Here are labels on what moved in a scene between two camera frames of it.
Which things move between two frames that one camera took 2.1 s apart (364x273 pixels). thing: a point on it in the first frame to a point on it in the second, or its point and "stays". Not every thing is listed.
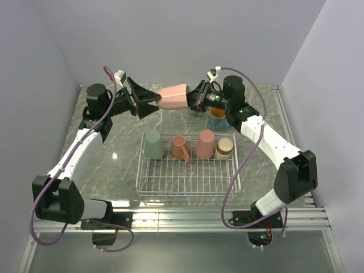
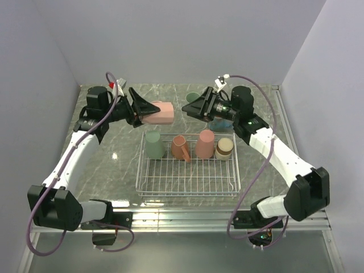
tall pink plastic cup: x=205 y=145 stays
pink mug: x=173 y=98 to x=165 y=116
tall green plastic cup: x=153 y=144 stays
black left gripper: x=143 y=108 to x=140 y=107
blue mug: x=217 y=119 stays
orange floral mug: x=180 y=148 stays
